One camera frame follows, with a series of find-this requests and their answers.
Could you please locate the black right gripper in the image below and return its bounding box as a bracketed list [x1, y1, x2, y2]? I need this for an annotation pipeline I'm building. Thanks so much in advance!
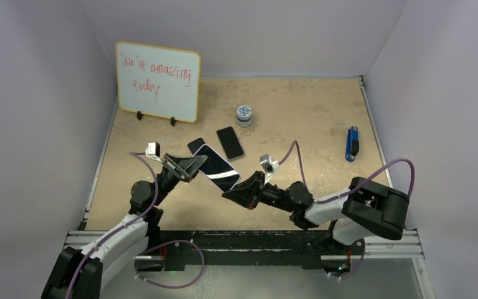
[223, 171, 294, 212]

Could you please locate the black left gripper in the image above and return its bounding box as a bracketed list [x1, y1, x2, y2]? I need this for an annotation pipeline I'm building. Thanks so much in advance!
[151, 154, 208, 207]

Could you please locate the purple phone black screen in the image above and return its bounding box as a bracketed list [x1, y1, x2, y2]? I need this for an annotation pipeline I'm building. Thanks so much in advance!
[195, 146, 240, 191]

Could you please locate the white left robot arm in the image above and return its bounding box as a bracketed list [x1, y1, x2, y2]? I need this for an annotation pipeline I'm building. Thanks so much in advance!
[41, 154, 207, 298]

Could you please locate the small black phone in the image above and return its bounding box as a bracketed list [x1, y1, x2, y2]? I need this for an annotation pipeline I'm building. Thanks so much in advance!
[187, 138, 205, 156]

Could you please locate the phone in pink case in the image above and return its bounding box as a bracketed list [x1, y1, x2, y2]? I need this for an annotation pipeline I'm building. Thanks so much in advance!
[217, 126, 245, 160]

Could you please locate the orange framed whiteboard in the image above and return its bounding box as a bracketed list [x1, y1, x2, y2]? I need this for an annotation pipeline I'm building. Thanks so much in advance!
[115, 41, 202, 123]

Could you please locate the blue black stapler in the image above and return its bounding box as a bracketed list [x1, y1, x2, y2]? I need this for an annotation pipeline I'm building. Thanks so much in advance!
[345, 126, 360, 162]

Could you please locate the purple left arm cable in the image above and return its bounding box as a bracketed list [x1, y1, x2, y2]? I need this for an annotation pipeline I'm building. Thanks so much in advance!
[63, 151, 160, 299]

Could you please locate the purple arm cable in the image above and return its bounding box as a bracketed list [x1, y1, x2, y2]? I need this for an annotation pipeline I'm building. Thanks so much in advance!
[63, 151, 160, 299]
[278, 140, 416, 204]

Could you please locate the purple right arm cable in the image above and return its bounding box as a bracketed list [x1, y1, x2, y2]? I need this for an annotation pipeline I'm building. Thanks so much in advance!
[278, 140, 416, 204]

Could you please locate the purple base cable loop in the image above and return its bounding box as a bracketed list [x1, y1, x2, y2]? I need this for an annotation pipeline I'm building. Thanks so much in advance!
[134, 239, 205, 290]

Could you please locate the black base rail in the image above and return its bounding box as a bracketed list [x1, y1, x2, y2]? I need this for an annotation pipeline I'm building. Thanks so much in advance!
[137, 230, 363, 274]

